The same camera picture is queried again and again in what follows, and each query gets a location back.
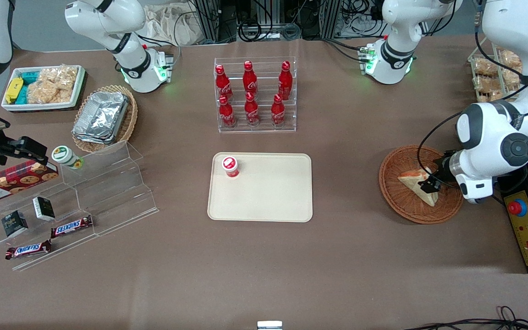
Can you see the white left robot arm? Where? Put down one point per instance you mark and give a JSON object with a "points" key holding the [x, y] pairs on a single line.
{"points": [[488, 142]]}

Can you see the teal snack package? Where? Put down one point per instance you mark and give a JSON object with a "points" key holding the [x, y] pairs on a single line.
{"points": [[30, 76], [22, 97]]}

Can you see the oval light wicker basket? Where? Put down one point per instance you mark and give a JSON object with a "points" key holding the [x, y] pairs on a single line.
{"points": [[129, 123]]}

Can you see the triangle sandwich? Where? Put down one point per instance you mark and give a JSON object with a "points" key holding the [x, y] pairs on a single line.
{"points": [[417, 185]]}

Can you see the clear acrylic bottle rack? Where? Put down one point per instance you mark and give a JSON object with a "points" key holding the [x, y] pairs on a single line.
{"points": [[264, 68]]}

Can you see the stack of foil containers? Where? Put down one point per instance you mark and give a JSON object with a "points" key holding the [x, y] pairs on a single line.
{"points": [[101, 117]]}

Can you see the green white yogurt cup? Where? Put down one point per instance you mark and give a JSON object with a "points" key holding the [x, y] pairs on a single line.
{"points": [[66, 156]]}

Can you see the white rectangular snack bin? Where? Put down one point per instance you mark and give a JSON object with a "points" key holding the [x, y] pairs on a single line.
{"points": [[76, 91]]}

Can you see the red Coca-Cola bottle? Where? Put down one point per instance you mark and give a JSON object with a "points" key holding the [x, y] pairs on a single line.
{"points": [[277, 112], [284, 82], [251, 111], [226, 113], [250, 80], [223, 85]]}

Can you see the white cloth bag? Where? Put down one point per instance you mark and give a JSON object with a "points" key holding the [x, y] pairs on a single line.
{"points": [[172, 25]]}

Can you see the clear acrylic step stand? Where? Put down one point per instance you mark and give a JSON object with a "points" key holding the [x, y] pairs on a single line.
{"points": [[108, 192]]}

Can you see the beige rectangular tray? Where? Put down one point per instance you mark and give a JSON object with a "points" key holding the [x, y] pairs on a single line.
{"points": [[273, 192]]}

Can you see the small white block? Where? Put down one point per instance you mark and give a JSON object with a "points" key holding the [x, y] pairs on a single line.
{"points": [[269, 325]]}

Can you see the round brown wicker basket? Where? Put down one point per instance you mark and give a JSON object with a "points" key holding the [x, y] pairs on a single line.
{"points": [[399, 197]]}

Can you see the yellow snack package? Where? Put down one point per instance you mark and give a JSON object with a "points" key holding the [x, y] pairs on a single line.
{"points": [[14, 89]]}

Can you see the red cookie box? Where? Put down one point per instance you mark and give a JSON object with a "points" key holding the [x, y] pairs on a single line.
{"points": [[16, 181]]}

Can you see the Snickers bar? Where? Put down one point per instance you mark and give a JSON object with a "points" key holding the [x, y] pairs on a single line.
{"points": [[28, 250], [72, 226]]}

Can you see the clear bag of crackers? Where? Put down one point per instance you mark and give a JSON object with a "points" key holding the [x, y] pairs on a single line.
{"points": [[53, 85]]}

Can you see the bagged bread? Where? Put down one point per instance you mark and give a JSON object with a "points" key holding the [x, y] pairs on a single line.
{"points": [[488, 85], [511, 59], [486, 68]]}

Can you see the red white lidded cup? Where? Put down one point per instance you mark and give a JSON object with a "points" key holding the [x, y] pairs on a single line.
{"points": [[230, 166]]}

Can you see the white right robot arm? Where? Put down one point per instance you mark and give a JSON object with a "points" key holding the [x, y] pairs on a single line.
{"points": [[135, 64]]}

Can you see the small black box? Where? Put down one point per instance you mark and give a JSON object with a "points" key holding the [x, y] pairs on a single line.
{"points": [[44, 208], [14, 223]]}

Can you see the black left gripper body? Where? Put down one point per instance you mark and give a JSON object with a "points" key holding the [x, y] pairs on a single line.
{"points": [[441, 170]]}

